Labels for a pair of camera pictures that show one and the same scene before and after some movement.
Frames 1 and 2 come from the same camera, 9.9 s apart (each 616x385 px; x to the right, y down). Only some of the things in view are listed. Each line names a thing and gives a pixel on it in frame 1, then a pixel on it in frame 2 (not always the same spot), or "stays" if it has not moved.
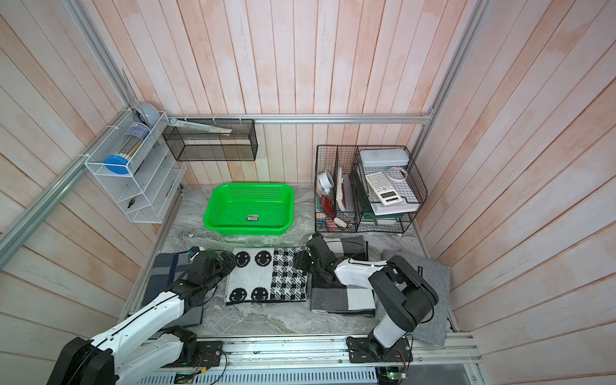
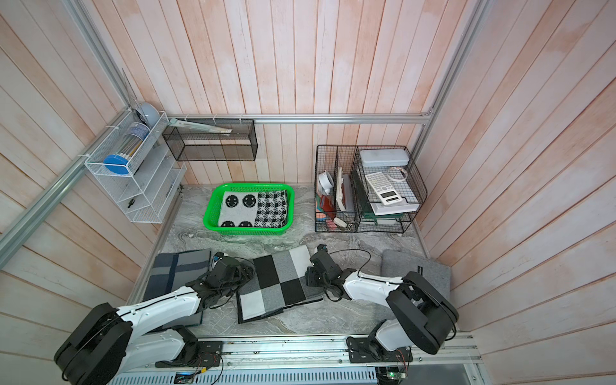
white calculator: x=383 y=189 stays
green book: x=362 y=204 stays
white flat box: x=384 y=157 stays
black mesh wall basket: x=241 y=144 stays
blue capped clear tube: x=133 y=137 stays
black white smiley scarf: x=263 y=274 → x=253 y=209
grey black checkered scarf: x=326 y=297 → x=279 y=281
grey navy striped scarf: x=167 y=269 stays
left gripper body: x=221 y=270 → x=241 y=277
